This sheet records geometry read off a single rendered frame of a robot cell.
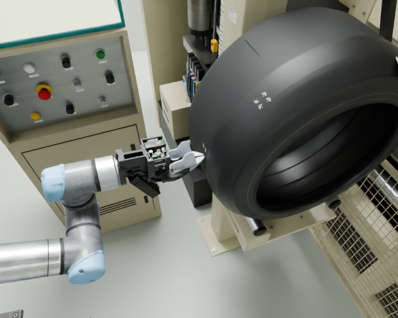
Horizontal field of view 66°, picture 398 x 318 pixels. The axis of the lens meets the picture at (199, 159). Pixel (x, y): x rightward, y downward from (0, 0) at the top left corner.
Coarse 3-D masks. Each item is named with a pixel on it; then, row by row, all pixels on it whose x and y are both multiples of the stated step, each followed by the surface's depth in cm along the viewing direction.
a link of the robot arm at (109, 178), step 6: (108, 156) 68; (96, 162) 66; (102, 162) 66; (108, 162) 66; (114, 162) 67; (102, 168) 66; (108, 168) 66; (114, 168) 66; (102, 174) 65; (108, 174) 66; (114, 174) 66; (102, 180) 66; (108, 180) 66; (114, 180) 66; (120, 180) 68; (102, 186) 66; (108, 186) 67; (114, 186) 68
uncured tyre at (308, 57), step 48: (240, 48) 69; (288, 48) 63; (336, 48) 60; (384, 48) 62; (240, 96) 65; (288, 96) 59; (336, 96) 59; (384, 96) 63; (192, 144) 86; (240, 144) 64; (288, 144) 64; (336, 144) 105; (384, 144) 84; (240, 192) 73; (288, 192) 105; (336, 192) 94
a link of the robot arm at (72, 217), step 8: (88, 200) 70; (96, 200) 74; (64, 208) 70; (72, 208) 69; (80, 208) 69; (88, 208) 70; (96, 208) 73; (72, 216) 69; (80, 216) 68; (88, 216) 69; (96, 216) 71; (72, 224) 67
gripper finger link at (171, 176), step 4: (188, 168) 74; (168, 172) 72; (172, 172) 72; (176, 172) 73; (180, 172) 73; (184, 172) 74; (188, 172) 75; (168, 176) 72; (172, 176) 72; (176, 176) 72; (180, 176) 73; (164, 180) 72; (168, 180) 72; (172, 180) 73
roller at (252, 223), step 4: (244, 216) 100; (248, 220) 98; (252, 220) 97; (256, 220) 97; (260, 220) 97; (248, 224) 99; (252, 224) 97; (256, 224) 96; (260, 224) 96; (252, 228) 97; (256, 228) 96; (260, 228) 95; (264, 228) 96; (256, 232) 96; (260, 232) 96; (264, 232) 98
